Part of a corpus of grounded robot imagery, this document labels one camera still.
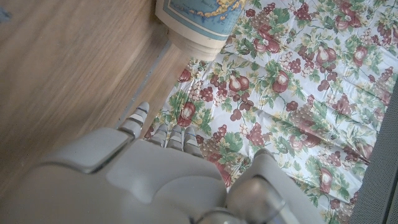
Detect rolled colourful map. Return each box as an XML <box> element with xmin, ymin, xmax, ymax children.
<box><xmin>155</xmin><ymin>0</ymin><xmax>247</xmax><ymax>62</ymax></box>

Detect grey tape strip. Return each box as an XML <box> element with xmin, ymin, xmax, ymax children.
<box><xmin>116</xmin><ymin>39</ymin><xmax>174</xmax><ymax>129</ymax></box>

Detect floral fruit print backdrop cloth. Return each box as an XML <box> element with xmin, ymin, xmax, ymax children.
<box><xmin>144</xmin><ymin>0</ymin><xmax>398</xmax><ymax>224</ymax></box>

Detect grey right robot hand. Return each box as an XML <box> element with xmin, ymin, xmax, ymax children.
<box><xmin>0</xmin><ymin>101</ymin><xmax>326</xmax><ymax>224</ymax></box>

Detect grey perforated panel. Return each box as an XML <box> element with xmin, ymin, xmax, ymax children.
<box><xmin>348</xmin><ymin>86</ymin><xmax>398</xmax><ymax>224</ymax></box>

